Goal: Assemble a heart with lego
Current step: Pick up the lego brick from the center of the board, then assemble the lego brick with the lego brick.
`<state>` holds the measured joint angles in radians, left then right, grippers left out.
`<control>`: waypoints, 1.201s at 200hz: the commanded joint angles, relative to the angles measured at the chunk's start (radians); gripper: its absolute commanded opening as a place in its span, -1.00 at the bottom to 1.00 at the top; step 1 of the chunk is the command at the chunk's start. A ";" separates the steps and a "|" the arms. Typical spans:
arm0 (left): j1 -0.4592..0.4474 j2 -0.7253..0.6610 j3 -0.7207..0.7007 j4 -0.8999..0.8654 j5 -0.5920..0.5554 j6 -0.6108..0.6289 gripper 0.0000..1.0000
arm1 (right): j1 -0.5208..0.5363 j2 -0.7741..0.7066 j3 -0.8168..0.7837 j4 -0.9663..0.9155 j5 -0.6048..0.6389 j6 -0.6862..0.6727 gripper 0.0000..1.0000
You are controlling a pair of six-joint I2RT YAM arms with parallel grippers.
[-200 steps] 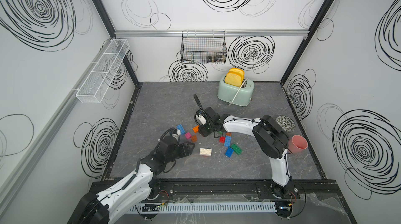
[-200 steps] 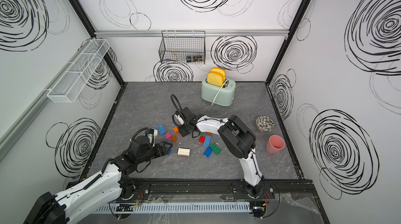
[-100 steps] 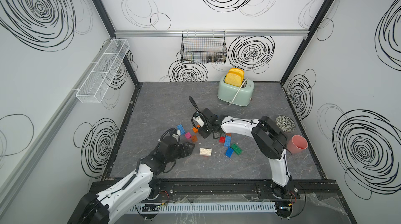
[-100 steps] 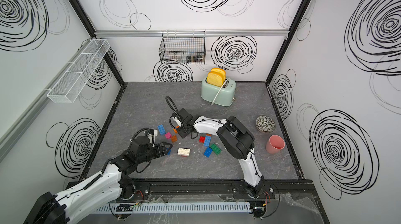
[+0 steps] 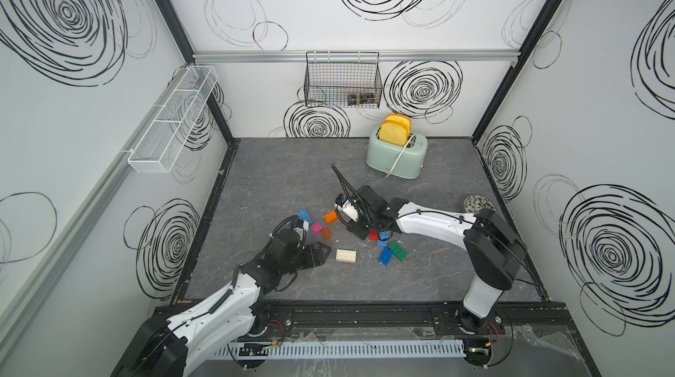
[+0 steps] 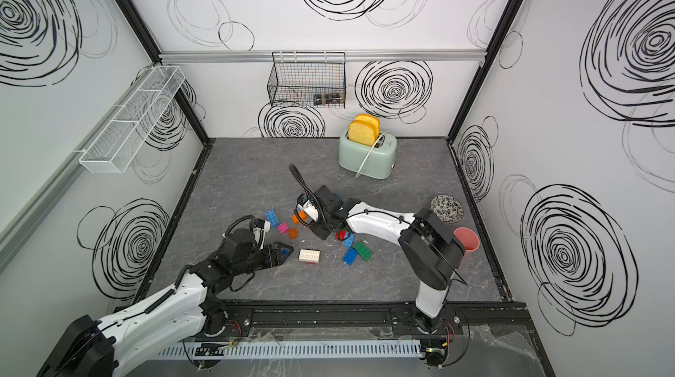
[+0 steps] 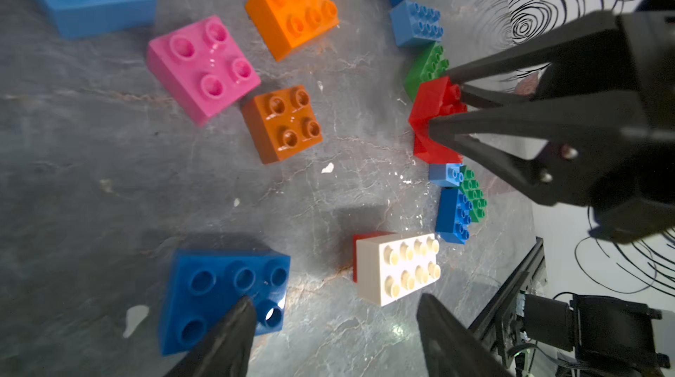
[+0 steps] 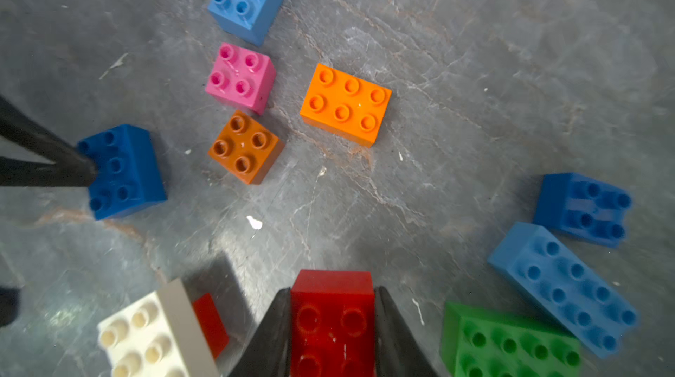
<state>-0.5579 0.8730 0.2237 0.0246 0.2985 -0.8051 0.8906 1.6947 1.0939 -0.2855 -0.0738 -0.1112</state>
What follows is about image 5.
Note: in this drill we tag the speckled plate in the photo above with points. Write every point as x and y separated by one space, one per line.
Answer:
475 203

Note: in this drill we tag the yellow toast slice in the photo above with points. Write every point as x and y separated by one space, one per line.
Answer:
401 121
394 133

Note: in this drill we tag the black wire basket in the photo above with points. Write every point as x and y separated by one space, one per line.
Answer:
331 76

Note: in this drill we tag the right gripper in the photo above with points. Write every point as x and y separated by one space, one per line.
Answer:
352 227

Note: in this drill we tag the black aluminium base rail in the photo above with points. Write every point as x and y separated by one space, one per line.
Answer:
444 317

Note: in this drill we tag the orange rectangular brick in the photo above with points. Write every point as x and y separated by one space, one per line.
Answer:
331 217

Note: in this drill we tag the light blue long brick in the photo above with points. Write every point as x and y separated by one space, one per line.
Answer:
303 214

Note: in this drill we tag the yellow toast slice front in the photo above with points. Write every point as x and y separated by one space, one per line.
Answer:
394 133

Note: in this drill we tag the white wire shelf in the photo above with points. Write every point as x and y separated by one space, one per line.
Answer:
161 144

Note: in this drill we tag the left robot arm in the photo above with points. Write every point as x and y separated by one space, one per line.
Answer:
177 345

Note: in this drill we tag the yellow toast slice back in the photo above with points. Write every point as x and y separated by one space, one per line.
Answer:
401 121

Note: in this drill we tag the mint green toaster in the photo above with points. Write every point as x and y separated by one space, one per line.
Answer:
397 161

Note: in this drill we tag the small red brick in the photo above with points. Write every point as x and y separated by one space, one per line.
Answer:
373 235

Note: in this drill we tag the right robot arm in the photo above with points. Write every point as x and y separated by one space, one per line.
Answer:
495 250

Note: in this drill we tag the white rectangular brick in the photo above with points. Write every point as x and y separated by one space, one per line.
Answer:
346 256

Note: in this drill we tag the dark object in basket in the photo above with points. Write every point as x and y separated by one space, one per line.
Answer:
362 99

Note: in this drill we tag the white cable duct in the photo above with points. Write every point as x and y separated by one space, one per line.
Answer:
382 349

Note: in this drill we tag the light blue vertical brick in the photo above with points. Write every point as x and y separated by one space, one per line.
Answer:
384 238

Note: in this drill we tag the pink square brick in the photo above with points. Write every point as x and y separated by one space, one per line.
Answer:
316 228

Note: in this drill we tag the green flat brick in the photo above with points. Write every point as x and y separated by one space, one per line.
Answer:
398 251

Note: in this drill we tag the blue square brick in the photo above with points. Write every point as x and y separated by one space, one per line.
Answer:
386 256

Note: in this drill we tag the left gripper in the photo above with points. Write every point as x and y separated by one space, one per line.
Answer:
318 259

